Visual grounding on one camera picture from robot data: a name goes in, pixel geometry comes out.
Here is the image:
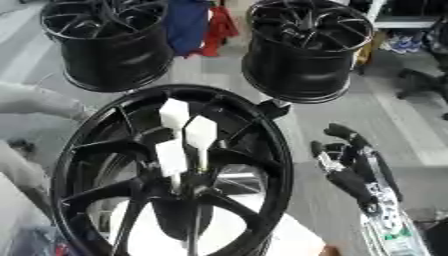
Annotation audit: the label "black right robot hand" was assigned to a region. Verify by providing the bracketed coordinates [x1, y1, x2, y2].
[309, 122, 405, 215]

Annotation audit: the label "white wheel stand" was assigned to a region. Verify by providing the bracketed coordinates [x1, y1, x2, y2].
[106, 199, 328, 256]

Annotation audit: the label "black spoked wheel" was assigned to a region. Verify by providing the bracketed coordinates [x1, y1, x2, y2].
[49, 83, 296, 256]

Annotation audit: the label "black wheel rim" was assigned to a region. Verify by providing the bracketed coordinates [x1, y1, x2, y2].
[239, 0, 377, 105]
[38, 0, 177, 93]

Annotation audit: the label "white pin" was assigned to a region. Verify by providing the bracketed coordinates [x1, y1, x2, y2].
[157, 98, 193, 138]
[183, 115, 219, 173]
[154, 139, 191, 195]

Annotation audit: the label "black office chair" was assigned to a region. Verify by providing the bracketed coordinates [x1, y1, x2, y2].
[395, 14, 448, 122]

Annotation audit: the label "blue white shoes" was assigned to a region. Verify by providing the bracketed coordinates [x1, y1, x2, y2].
[379, 31, 427, 55]

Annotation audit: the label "white shelf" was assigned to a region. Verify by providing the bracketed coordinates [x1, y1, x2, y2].
[365, 0, 448, 30]

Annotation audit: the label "red hanging garment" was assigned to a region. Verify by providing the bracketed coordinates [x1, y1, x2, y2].
[201, 4, 242, 58]

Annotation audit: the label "blue hanging garment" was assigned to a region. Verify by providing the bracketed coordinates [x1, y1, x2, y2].
[162, 0, 212, 58]

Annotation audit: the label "black clamp bracket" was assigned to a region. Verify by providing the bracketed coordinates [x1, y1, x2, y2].
[253, 98, 294, 120]

